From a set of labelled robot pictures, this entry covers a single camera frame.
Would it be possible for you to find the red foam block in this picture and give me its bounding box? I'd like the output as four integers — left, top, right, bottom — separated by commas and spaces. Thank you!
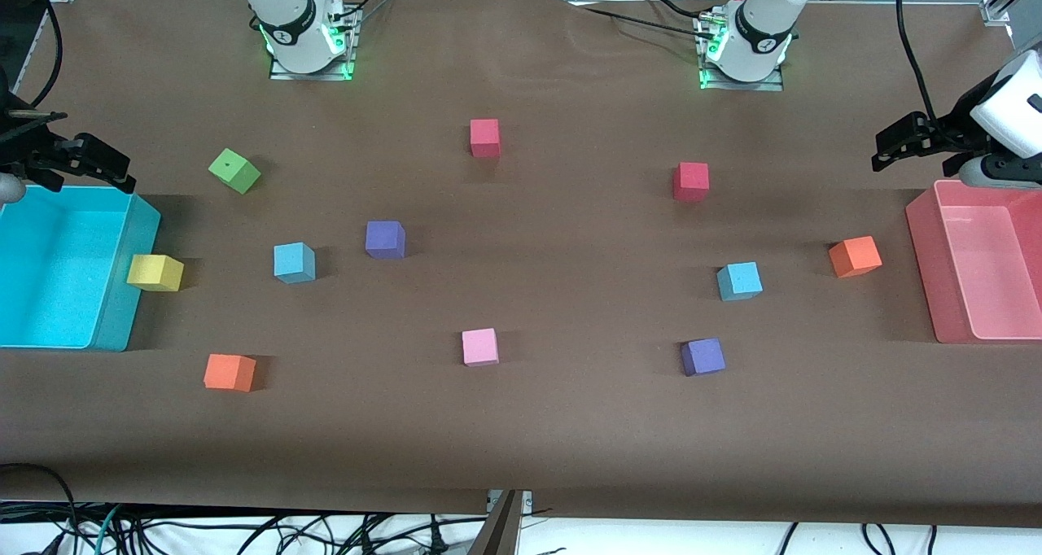
470, 118, 501, 159
673, 162, 711, 203

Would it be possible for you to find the teal floor cable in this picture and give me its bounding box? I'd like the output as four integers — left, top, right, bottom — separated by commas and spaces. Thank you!
91, 504, 125, 555

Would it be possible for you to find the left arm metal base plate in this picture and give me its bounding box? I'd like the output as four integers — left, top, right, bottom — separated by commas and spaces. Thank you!
698, 10, 785, 92

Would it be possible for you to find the light blue foam block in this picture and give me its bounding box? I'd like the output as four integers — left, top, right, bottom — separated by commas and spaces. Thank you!
273, 242, 317, 285
716, 262, 764, 302

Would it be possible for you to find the black base cable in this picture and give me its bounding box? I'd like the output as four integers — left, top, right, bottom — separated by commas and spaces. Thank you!
322, 0, 401, 31
562, 0, 719, 42

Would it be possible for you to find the orange foam block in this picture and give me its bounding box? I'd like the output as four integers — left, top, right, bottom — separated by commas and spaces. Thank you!
828, 236, 883, 279
204, 353, 257, 393

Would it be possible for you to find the green foam block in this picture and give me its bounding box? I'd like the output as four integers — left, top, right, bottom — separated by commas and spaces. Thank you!
208, 148, 263, 195

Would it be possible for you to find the brown table cover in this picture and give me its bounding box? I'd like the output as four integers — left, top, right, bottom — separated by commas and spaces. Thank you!
0, 0, 1042, 527

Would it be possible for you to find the cyan plastic bin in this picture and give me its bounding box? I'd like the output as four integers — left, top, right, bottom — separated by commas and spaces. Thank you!
0, 184, 162, 352

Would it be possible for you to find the purple foam block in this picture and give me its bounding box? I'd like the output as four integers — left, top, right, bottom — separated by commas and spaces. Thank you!
680, 338, 727, 378
365, 220, 407, 260

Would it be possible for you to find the yellow foam block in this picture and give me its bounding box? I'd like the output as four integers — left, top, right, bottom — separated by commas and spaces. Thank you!
126, 254, 185, 293

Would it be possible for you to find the black looped floor cable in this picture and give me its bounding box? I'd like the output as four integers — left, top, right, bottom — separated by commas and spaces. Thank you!
0, 462, 80, 555

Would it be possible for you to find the pink plastic bin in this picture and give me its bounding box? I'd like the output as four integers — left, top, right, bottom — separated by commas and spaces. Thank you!
905, 179, 1042, 344

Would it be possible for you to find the aluminium table edge rail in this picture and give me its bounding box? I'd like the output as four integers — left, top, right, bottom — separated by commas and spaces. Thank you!
12, 2, 54, 107

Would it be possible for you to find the pink foam block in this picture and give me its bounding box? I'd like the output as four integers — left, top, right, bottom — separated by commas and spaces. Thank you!
462, 328, 500, 368

